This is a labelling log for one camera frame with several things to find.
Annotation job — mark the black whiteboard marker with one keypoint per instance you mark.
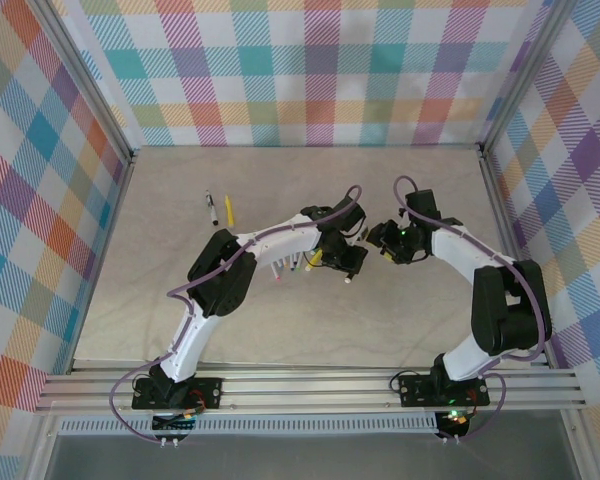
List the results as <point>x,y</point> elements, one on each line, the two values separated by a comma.
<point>211,210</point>
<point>348,280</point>

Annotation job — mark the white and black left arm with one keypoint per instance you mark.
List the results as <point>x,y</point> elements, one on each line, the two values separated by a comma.
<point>280,242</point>

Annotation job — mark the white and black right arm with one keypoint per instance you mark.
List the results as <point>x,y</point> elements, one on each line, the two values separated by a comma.
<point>460,255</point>

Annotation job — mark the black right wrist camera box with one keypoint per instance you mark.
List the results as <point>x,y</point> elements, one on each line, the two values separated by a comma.
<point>380,236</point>

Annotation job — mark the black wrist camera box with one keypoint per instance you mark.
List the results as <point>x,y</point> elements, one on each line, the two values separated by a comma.
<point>355,259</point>
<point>380,236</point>

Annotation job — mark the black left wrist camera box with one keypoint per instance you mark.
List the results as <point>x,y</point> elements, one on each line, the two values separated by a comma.
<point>355,259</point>

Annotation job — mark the aluminium frame post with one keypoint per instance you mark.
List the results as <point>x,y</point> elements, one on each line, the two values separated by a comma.
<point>86,80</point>
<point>522,75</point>

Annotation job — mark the aluminium mounting rail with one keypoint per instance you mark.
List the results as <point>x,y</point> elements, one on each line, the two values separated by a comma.
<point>305,390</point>

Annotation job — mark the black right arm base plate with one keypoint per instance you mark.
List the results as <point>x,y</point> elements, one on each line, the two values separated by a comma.
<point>415,395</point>

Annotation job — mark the aluminium frame side rail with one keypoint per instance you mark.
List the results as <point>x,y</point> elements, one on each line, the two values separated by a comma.
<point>123,190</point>

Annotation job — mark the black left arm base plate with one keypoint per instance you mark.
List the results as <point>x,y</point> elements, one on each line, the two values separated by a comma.
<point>210,395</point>

